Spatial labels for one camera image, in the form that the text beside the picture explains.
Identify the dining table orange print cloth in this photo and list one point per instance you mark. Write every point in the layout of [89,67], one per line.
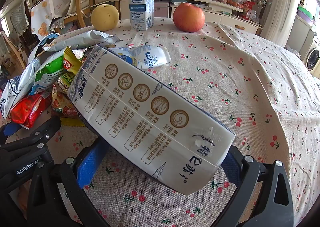
[41,24]

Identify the white blue milk carton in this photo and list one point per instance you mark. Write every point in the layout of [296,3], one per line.
[150,122]

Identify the red apple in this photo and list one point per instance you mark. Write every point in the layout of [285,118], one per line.
[188,17]

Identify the grey wet wipes packet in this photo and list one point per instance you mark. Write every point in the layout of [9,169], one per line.
[82,39]

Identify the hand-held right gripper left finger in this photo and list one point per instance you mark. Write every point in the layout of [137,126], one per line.
[87,167]

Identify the yellow snack wrapper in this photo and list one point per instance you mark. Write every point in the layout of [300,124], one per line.
[71,63]

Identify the cream curtain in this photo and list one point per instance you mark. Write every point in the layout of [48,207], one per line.
[280,12]

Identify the red snack packet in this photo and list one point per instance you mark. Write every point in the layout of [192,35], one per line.
[30,109]

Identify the crushed white yogurt bottle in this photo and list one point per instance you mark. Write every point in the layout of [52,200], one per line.
[152,57]

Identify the yellow pear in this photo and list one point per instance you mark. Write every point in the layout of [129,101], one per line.
[105,18]

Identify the pink storage box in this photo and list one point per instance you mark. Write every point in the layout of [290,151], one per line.
[162,9]

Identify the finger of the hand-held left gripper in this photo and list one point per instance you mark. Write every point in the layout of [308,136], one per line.
[42,127]

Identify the silver foil packet blue print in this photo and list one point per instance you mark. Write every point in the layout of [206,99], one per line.
[17,87]

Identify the wooden chair white cover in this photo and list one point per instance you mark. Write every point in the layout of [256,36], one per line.
[80,12]

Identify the green white snack packet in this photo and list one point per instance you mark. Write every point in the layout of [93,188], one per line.
[50,72]

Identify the cream tv cabinet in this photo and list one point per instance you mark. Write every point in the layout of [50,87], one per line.
[225,21]

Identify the white washing machine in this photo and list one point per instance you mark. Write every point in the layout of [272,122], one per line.
[312,57]

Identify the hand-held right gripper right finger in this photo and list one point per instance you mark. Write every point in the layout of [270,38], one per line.
[231,167]

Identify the white milk bottle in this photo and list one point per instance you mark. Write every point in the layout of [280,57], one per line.
[141,9]

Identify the orange snack packet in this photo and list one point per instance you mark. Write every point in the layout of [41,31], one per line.
[62,107]

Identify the dark wooden chair lace cover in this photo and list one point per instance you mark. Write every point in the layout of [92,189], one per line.
[20,19]

